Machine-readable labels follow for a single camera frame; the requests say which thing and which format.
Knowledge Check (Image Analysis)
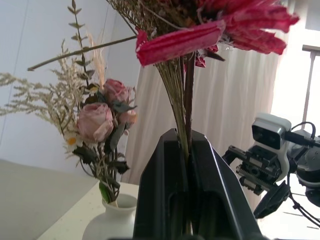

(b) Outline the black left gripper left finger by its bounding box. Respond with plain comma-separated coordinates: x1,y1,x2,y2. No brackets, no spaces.
132,128,190,240

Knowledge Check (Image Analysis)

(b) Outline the pink rose dried bouquet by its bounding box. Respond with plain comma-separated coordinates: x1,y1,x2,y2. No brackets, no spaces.
0,0,138,209

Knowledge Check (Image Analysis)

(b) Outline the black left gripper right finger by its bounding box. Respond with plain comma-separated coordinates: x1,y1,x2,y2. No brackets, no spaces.
190,130,264,240

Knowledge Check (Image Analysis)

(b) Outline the white window frame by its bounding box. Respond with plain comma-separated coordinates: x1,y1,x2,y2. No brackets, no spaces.
301,43,320,126

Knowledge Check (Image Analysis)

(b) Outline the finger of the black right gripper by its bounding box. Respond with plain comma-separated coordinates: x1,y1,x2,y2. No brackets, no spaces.
221,145,249,166
253,180,291,220

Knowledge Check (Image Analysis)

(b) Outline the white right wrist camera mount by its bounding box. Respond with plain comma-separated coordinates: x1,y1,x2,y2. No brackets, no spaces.
250,112,293,181

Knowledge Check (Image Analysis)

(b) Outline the white ceramic vase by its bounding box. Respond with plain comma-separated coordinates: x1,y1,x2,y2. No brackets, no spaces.
81,193,138,240

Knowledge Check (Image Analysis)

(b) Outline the white curtain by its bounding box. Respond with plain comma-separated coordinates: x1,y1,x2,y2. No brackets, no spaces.
121,0,291,186

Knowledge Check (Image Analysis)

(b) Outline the red dried flower bouquet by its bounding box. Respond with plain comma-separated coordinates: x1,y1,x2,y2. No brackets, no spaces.
26,0,301,236

